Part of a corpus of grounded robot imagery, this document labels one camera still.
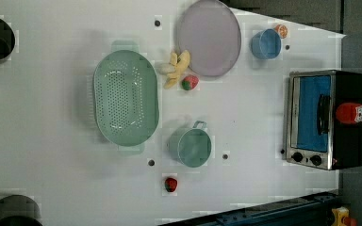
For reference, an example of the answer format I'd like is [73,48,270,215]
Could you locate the yellow object on floor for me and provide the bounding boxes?
[332,206,357,226]

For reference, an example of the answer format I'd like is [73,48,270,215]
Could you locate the blue bowl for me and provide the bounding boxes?
[251,29,282,59]

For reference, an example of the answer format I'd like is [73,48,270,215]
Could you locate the red ketchup bottle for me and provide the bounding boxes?
[336,103,362,124]

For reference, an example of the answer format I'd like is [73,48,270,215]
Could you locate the blue metal frame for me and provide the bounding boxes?
[160,192,340,226]

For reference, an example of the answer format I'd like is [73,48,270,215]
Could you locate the yellow banana bunch toy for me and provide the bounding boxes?
[158,50,190,89]

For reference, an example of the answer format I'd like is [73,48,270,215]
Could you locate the grey round plate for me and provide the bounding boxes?
[176,0,241,76]

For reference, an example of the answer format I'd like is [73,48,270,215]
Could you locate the pink strawberry toy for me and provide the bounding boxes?
[181,75,199,90]

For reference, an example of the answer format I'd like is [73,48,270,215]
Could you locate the green oval colander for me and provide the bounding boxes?
[93,40,159,155]

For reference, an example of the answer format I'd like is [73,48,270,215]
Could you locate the red strawberry toy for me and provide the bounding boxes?
[164,177,178,193]

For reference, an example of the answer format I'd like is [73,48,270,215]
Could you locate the orange slice toy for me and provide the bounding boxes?
[274,24,288,39]

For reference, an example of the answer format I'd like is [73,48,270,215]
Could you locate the black toaster oven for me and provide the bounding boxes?
[285,70,362,170]

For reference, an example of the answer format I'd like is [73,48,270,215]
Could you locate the green metal bucket cup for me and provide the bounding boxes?
[168,121,212,168]

